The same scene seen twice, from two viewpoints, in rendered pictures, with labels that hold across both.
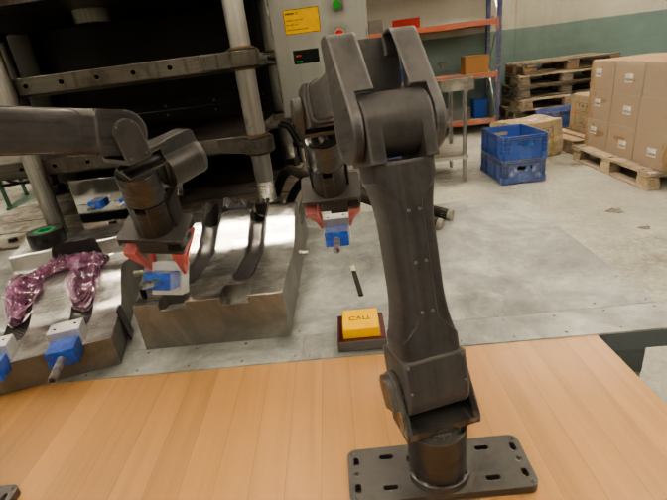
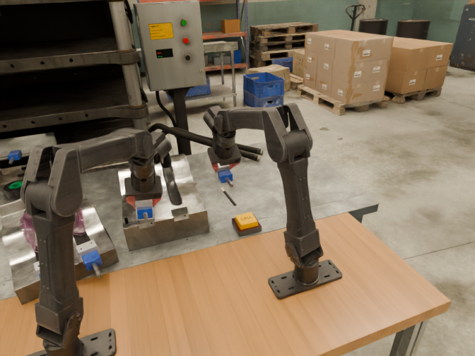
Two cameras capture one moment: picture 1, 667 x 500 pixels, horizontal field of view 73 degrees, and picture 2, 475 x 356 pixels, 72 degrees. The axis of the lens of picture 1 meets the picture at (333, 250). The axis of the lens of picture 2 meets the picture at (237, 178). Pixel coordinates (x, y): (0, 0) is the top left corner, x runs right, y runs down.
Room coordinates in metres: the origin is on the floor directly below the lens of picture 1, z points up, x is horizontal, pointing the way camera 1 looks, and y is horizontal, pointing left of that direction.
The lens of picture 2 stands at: (-0.19, 0.30, 1.49)
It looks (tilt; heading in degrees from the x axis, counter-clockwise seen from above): 29 degrees down; 339
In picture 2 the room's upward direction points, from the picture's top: 3 degrees counter-clockwise
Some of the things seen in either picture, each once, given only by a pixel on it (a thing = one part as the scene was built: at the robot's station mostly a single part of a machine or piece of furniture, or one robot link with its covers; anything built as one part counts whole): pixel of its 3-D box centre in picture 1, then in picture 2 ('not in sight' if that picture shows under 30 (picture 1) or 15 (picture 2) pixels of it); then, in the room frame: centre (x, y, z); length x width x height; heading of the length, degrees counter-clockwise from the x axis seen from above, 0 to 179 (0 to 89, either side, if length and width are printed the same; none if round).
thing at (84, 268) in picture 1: (60, 273); (50, 213); (0.86, 0.56, 0.90); 0.26 x 0.18 x 0.08; 14
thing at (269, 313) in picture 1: (238, 251); (157, 186); (0.92, 0.21, 0.87); 0.50 x 0.26 x 0.14; 177
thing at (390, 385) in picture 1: (428, 395); (304, 248); (0.37, -0.08, 0.90); 0.09 x 0.06 x 0.06; 102
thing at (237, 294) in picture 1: (238, 299); (180, 216); (0.69, 0.18, 0.87); 0.05 x 0.05 x 0.04; 87
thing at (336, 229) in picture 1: (336, 237); (225, 177); (0.76, -0.01, 0.94); 0.13 x 0.05 x 0.05; 177
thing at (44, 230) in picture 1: (47, 236); (18, 188); (1.02, 0.67, 0.93); 0.08 x 0.08 x 0.04
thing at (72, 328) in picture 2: not in sight; (56, 323); (0.39, 0.51, 0.90); 0.09 x 0.06 x 0.06; 45
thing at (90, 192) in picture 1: (143, 183); (37, 135); (1.75, 0.71, 0.87); 0.50 x 0.27 x 0.17; 177
